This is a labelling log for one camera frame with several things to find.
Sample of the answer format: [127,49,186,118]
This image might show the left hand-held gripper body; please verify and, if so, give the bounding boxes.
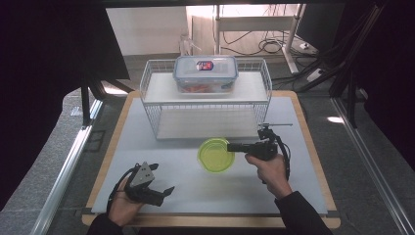
[122,162,164,208]

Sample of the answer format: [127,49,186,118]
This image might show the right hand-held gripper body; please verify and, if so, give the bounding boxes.
[245,122,294,162]

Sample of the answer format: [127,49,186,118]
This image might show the green round container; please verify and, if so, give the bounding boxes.
[196,136,236,174]

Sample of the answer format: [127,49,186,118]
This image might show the white wire shelf rack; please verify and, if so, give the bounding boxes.
[139,57,274,142]

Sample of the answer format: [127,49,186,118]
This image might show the clear food container blue rim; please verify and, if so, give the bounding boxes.
[172,55,240,94]

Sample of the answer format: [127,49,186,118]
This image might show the person's left hand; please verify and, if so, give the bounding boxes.
[107,177,145,227]

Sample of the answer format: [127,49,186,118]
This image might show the person's right hand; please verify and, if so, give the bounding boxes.
[244,152,294,201]

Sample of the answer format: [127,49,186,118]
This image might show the grey table mat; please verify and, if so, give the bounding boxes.
[91,95,329,216]

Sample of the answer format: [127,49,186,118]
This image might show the black floor grate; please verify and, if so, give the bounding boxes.
[83,129,108,154]

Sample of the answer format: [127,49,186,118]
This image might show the white power strip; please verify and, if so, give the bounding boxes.
[305,67,325,83]

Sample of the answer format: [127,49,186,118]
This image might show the black metal stand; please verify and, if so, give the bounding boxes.
[79,77,135,127]
[327,0,388,129]

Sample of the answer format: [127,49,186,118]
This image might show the clear spray bottle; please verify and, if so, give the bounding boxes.
[178,32,204,62]

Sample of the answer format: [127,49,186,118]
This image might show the dark monitor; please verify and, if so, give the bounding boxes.
[295,3,347,54]

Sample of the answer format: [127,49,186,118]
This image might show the dark curtain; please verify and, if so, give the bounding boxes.
[0,0,131,212]
[346,0,415,169]

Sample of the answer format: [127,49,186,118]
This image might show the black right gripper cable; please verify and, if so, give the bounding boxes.
[274,134,292,181]

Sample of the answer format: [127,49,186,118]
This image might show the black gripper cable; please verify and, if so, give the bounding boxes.
[274,134,292,181]
[107,164,140,212]

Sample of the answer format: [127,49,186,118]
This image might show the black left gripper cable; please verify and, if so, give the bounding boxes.
[107,164,140,212]

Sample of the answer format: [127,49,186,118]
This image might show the aluminium rail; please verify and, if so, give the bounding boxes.
[29,98,106,235]
[330,97,415,235]

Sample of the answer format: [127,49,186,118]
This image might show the black cable bundle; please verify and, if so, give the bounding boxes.
[221,29,287,57]

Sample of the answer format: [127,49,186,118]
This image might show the white desk frame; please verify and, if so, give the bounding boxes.
[212,3,307,75]

